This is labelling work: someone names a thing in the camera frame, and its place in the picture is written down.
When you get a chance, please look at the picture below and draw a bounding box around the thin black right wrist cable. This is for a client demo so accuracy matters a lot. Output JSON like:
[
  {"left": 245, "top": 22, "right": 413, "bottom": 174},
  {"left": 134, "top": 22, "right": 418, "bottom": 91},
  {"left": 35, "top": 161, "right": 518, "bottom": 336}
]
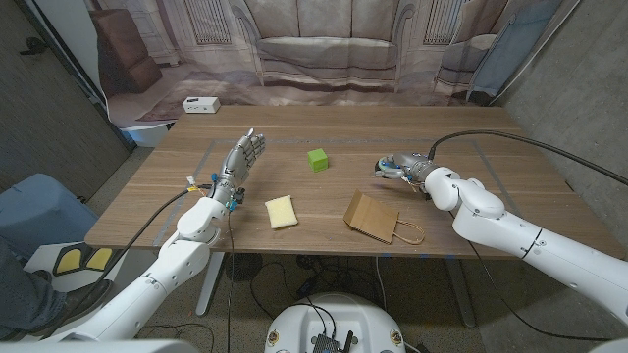
[{"left": 465, "top": 239, "right": 612, "bottom": 342}]

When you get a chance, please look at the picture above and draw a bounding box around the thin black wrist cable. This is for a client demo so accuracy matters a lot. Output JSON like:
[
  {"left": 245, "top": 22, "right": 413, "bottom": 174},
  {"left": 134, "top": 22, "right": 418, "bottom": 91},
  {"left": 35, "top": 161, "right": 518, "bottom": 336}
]
[
  {"left": 465, "top": 239, "right": 612, "bottom": 342},
  {"left": 225, "top": 209, "right": 236, "bottom": 353}
]

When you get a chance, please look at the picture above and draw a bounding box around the person's leg in jeans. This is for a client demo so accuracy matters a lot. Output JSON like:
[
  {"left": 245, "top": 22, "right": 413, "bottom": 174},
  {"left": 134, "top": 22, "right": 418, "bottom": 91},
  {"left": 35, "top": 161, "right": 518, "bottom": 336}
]
[{"left": 0, "top": 237, "right": 69, "bottom": 339}]

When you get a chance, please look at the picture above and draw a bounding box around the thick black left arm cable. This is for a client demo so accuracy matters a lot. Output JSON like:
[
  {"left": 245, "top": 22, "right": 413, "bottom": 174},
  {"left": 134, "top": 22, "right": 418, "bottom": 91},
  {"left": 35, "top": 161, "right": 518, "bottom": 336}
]
[{"left": 38, "top": 183, "right": 215, "bottom": 342}]

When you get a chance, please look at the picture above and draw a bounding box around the yellow sponge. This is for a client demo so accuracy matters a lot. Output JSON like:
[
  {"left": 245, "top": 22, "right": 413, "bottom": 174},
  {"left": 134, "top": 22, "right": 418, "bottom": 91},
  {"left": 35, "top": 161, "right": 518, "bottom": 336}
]
[{"left": 264, "top": 194, "right": 299, "bottom": 230}]

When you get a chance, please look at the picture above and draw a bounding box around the printed living room backdrop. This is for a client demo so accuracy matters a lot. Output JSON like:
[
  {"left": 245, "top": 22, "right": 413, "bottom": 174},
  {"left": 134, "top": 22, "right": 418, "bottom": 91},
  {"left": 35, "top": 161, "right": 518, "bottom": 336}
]
[{"left": 81, "top": 0, "right": 585, "bottom": 148}]

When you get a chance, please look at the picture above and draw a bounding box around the green button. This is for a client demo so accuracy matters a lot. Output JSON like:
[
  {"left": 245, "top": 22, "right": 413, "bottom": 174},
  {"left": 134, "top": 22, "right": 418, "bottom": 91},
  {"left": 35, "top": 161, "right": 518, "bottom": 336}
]
[{"left": 375, "top": 155, "right": 402, "bottom": 180}]

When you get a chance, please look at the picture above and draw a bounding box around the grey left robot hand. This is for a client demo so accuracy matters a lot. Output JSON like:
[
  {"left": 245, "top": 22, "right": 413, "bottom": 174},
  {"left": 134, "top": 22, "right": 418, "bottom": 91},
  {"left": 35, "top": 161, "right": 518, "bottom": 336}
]
[{"left": 211, "top": 127, "right": 267, "bottom": 204}]

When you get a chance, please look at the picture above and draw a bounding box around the blue padded chair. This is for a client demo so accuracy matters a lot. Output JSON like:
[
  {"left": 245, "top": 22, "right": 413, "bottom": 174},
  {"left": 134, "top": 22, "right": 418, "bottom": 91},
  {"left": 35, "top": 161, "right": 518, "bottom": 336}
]
[{"left": 0, "top": 173, "right": 100, "bottom": 261}]

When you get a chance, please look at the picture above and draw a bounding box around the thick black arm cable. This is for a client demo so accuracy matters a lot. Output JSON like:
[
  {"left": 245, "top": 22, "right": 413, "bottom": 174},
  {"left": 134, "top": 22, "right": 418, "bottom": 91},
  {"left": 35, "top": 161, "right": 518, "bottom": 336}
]
[
  {"left": 38, "top": 183, "right": 215, "bottom": 342},
  {"left": 427, "top": 128, "right": 628, "bottom": 187}
]

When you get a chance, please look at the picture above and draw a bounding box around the black round floor fan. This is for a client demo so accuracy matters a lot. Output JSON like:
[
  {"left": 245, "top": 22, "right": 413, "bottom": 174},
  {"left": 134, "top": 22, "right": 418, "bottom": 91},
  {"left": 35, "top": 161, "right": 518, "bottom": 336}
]
[{"left": 225, "top": 252, "right": 264, "bottom": 283}]

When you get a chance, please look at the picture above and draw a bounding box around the yellow black foot pedal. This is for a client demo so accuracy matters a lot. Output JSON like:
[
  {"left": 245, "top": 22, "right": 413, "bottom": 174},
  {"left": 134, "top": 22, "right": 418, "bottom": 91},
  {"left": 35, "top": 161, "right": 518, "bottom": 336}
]
[{"left": 52, "top": 243, "right": 124, "bottom": 277}]

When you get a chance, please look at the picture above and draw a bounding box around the grey table leg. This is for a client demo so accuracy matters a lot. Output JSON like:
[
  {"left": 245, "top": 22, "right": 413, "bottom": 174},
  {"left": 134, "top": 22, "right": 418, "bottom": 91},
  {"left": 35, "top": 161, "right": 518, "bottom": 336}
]
[{"left": 444, "top": 258, "right": 478, "bottom": 329}]

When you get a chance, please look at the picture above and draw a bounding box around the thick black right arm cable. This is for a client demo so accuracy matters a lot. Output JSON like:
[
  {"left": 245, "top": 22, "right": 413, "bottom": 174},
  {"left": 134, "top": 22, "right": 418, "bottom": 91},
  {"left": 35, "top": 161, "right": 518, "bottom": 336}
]
[{"left": 427, "top": 128, "right": 628, "bottom": 187}]

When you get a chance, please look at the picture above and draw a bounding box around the brown paper bag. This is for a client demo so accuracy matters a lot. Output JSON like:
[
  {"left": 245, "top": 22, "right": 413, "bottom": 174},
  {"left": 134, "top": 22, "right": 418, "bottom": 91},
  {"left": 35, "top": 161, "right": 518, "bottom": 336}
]
[{"left": 342, "top": 189, "right": 426, "bottom": 246}]

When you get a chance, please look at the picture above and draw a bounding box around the black door handle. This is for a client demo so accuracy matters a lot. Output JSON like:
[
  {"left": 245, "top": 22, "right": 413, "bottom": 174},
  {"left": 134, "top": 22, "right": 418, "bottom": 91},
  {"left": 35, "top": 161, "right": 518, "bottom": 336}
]
[{"left": 19, "top": 37, "right": 50, "bottom": 56}]

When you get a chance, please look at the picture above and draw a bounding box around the black floor cable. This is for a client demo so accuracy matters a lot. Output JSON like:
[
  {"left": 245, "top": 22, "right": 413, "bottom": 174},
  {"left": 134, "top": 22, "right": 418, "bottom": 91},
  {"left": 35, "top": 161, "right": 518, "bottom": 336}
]
[{"left": 248, "top": 254, "right": 389, "bottom": 325}]

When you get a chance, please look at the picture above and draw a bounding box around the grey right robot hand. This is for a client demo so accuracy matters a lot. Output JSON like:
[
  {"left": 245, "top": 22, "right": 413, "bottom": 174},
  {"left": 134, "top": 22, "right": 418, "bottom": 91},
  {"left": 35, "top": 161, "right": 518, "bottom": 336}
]
[{"left": 375, "top": 151, "right": 442, "bottom": 183}]

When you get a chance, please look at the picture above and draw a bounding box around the black shoe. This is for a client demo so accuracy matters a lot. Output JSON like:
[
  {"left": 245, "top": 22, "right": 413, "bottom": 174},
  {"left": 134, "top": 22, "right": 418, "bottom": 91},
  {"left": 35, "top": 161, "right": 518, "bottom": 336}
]
[{"left": 28, "top": 278, "right": 115, "bottom": 339}]

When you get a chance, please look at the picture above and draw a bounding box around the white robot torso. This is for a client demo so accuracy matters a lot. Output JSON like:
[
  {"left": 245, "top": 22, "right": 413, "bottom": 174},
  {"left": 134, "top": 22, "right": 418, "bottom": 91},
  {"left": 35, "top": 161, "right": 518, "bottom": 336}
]
[{"left": 264, "top": 292, "right": 407, "bottom": 353}]

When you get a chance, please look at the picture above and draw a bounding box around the small black electronics module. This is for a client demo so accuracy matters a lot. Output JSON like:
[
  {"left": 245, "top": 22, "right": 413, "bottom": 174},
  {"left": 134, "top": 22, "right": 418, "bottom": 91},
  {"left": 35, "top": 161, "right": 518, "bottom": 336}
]
[{"left": 309, "top": 330, "right": 355, "bottom": 353}]

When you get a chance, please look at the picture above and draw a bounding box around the green cube block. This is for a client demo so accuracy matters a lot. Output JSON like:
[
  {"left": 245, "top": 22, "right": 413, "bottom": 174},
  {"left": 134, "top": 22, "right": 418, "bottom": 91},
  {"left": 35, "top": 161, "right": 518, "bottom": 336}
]
[{"left": 307, "top": 147, "right": 330, "bottom": 174}]

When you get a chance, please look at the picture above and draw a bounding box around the white power box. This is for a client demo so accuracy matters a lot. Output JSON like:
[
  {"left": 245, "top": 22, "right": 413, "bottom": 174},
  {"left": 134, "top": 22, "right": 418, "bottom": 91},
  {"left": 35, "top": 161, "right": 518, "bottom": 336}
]
[{"left": 182, "top": 96, "right": 222, "bottom": 115}]

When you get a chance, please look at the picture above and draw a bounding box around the thin black left wrist cable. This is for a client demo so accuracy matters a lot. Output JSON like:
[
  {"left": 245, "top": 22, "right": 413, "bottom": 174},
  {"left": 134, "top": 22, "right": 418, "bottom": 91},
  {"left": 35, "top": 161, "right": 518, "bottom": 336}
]
[{"left": 225, "top": 209, "right": 236, "bottom": 353}]

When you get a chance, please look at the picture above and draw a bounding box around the white table leg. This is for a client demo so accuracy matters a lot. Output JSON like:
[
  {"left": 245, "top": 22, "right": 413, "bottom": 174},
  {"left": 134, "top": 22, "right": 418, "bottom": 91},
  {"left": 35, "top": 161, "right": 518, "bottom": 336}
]
[{"left": 195, "top": 251, "right": 227, "bottom": 318}]

